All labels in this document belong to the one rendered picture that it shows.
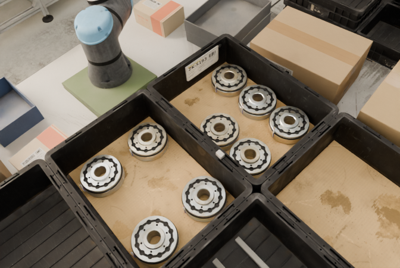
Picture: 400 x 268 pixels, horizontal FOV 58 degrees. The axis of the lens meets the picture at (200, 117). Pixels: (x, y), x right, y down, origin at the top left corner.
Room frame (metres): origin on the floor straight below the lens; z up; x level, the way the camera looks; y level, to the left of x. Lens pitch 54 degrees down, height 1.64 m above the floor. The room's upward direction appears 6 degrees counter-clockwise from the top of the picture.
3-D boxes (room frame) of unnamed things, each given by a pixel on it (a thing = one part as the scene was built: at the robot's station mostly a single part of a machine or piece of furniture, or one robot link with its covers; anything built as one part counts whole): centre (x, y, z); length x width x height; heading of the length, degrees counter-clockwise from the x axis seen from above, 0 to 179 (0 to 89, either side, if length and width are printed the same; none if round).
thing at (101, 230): (0.39, 0.14, 0.92); 0.40 x 0.30 x 0.02; 37
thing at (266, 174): (0.57, -0.10, 0.92); 0.40 x 0.30 x 0.02; 37
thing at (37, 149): (0.57, 0.45, 0.74); 0.16 x 0.12 x 0.07; 137
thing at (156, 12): (1.18, 0.12, 0.74); 0.16 x 0.12 x 0.07; 46
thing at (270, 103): (0.61, -0.16, 0.86); 0.10 x 0.10 x 0.01
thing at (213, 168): (0.39, 0.14, 0.87); 0.40 x 0.30 x 0.11; 37
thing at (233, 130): (0.53, -0.05, 0.86); 0.10 x 0.10 x 0.01
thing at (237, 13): (1.08, -0.14, 0.78); 0.27 x 0.20 x 0.05; 137
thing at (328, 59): (0.82, -0.36, 0.78); 0.30 x 0.22 x 0.16; 46
